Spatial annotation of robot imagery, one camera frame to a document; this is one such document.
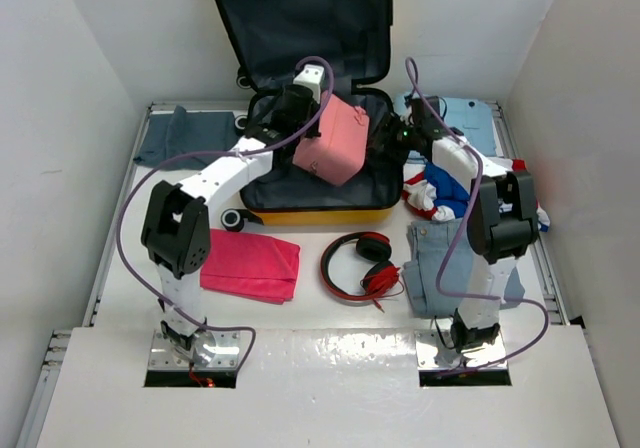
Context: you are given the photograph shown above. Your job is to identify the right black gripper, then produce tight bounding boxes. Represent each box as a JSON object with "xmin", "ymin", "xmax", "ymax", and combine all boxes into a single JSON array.
[{"xmin": 359, "ymin": 108, "xmax": 420, "ymax": 164}]

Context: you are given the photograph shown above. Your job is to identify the red white blue shirt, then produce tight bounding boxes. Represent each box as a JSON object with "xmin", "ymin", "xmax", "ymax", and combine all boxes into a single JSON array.
[{"xmin": 401, "ymin": 156, "xmax": 553, "ymax": 233}]

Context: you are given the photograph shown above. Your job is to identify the pink cosmetic case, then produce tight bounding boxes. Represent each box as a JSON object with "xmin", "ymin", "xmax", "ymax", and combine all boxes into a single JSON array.
[{"xmin": 292, "ymin": 92, "xmax": 369, "ymax": 186}]

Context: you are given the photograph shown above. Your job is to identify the light blue denim jeans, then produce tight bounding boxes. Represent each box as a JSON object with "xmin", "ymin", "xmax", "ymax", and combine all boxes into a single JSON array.
[{"xmin": 402, "ymin": 219, "xmax": 527, "ymax": 319}]

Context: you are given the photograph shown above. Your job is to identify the dark grey-blue garment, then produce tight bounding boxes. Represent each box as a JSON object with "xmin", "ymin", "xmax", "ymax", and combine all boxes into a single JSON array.
[{"xmin": 134, "ymin": 105, "xmax": 240, "ymax": 168}]

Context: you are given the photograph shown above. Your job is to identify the red and black headphones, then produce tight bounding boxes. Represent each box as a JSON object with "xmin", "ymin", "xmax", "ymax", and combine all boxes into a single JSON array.
[{"xmin": 319, "ymin": 231, "xmax": 404, "ymax": 313}]

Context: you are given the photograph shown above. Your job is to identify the pink towel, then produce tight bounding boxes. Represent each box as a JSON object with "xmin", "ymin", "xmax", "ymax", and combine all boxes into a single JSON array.
[{"xmin": 200, "ymin": 229, "xmax": 300, "ymax": 304}]

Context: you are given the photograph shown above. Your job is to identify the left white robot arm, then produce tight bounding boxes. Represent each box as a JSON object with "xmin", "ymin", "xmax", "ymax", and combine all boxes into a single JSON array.
[{"xmin": 141, "ymin": 81, "xmax": 328, "ymax": 364}]

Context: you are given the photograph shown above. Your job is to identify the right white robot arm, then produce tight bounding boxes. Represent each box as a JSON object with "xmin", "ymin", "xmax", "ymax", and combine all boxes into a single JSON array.
[{"xmin": 372, "ymin": 98, "xmax": 539, "ymax": 353}]

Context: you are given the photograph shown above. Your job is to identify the light blue folded shirt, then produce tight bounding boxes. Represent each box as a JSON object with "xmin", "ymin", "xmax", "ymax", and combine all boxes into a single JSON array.
[{"xmin": 393, "ymin": 95, "xmax": 498, "ymax": 159}]

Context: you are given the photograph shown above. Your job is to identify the yellow suitcase with grey lining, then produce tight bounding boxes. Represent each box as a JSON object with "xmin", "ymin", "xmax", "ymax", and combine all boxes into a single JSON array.
[{"xmin": 214, "ymin": 0, "xmax": 401, "ymax": 225}]

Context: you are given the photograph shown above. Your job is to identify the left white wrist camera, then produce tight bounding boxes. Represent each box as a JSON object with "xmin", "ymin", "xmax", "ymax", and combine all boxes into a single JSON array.
[{"xmin": 293, "ymin": 64, "xmax": 325, "ymax": 103}]

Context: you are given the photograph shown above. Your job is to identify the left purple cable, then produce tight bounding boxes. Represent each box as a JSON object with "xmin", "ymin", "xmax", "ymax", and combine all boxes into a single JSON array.
[{"xmin": 116, "ymin": 55, "xmax": 337, "ymax": 372}]

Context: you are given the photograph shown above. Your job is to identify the purple cable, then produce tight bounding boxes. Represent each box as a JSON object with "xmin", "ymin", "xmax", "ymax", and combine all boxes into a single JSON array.
[
  {"xmin": 116, "ymin": 55, "xmax": 337, "ymax": 372},
  {"xmin": 404, "ymin": 57, "xmax": 551, "ymax": 375}
]

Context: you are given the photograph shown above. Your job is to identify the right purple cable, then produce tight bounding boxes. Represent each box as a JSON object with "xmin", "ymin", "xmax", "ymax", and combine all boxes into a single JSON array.
[{"xmin": 404, "ymin": 57, "xmax": 551, "ymax": 375}]

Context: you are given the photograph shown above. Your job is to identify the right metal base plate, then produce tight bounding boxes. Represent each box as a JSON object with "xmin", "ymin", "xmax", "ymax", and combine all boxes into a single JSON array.
[{"xmin": 414, "ymin": 328, "xmax": 507, "ymax": 373}]

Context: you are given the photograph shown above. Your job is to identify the metal base plate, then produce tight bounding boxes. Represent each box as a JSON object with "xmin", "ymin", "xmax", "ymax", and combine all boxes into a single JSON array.
[
  {"xmin": 414, "ymin": 328, "xmax": 507, "ymax": 373},
  {"xmin": 147, "ymin": 330, "xmax": 240, "ymax": 372}
]

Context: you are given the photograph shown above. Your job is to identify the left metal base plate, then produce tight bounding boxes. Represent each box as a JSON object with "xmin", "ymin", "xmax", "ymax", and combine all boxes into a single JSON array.
[{"xmin": 147, "ymin": 330, "xmax": 240, "ymax": 372}]

